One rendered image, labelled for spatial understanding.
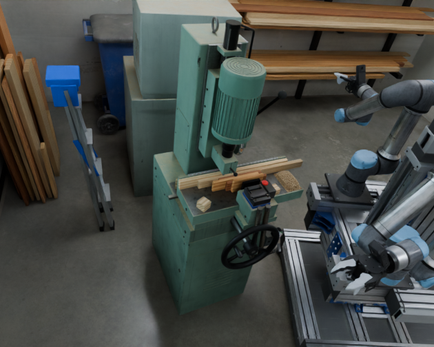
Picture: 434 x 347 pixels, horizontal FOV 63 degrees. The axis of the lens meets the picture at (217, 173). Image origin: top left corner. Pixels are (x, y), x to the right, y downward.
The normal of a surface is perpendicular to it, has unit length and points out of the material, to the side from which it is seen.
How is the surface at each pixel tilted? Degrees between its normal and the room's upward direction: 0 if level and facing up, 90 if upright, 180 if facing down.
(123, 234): 0
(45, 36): 90
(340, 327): 0
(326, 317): 0
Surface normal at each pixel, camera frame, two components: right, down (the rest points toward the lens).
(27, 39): 0.27, 0.66
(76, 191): 0.13, -0.74
